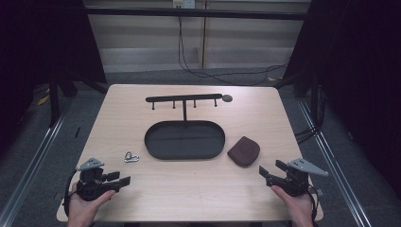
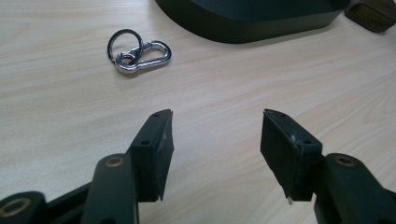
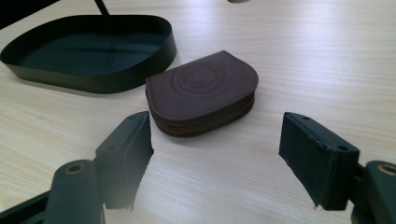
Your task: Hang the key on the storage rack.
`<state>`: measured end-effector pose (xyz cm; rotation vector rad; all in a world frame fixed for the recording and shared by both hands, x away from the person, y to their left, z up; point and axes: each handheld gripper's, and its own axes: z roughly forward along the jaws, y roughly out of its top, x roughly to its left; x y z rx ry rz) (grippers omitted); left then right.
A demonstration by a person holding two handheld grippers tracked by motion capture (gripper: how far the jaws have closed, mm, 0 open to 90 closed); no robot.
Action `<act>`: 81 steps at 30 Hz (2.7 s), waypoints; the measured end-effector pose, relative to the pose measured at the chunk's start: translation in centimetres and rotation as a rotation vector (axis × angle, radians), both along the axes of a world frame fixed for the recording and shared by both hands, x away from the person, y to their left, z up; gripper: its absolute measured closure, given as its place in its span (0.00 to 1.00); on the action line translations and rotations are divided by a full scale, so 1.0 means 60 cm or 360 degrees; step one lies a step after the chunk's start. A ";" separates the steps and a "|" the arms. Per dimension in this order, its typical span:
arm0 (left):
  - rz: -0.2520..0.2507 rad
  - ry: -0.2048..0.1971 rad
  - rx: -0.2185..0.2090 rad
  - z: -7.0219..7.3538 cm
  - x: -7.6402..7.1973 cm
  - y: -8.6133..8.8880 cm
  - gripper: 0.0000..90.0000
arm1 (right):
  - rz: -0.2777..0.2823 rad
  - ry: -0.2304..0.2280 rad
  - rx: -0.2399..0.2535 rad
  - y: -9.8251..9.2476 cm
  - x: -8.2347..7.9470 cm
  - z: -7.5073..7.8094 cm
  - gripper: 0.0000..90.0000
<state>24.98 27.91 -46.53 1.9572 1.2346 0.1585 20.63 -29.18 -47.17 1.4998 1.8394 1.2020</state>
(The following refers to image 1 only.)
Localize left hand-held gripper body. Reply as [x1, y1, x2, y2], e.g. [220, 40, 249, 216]
[76, 157, 121, 202]

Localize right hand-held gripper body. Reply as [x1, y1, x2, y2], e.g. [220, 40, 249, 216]
[266, 157, 329, 198]

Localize person's left hand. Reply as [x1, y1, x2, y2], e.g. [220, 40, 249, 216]
[67, 188, 116, 227]

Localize person's right hand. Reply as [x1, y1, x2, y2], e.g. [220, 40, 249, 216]
[270, 184, 315, 227]

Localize silver keys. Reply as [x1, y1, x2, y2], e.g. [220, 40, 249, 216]
[123, 151, 140, 164]

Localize brown leather pouch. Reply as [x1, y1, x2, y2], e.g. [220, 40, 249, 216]
[226, 135, 261, 168]

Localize black key rack with tray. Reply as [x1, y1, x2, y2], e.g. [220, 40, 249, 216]
[144, 93, 234, 161]

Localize black stand leg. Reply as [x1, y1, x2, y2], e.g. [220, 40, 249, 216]
[47, 74, 61, 129]

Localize yellow tape piece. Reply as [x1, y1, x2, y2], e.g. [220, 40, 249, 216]
[35, 94, 51, 107]

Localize dark curtain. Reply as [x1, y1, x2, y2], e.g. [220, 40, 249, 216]
[273, 0, 401, 190]
[0, 0, 108, 155]

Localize black horizontal bar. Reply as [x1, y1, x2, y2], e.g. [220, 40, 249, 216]
[84, 7, 309, 22]

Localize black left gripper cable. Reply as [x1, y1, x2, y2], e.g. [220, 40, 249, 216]
[62, 169, 79, 219]

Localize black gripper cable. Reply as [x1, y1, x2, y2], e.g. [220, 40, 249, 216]
[62, 169, 79, 219]
[306, 184, 320, 225]

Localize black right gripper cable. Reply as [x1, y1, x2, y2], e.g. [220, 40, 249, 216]
[306, 184, 320, 225]

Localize black floor cables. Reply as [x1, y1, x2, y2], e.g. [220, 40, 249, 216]
[293, 124, 320, 145]

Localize metal floor rail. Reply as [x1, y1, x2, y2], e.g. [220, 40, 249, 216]
[0, 94, 77, 227]
[297, 99, 375, 227]

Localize black hanging wall cable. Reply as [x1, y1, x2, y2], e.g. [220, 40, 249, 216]
[177, 14, 288, 87]

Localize white wall outlet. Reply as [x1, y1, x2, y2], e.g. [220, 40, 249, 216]
[172, 0, 197, 9]

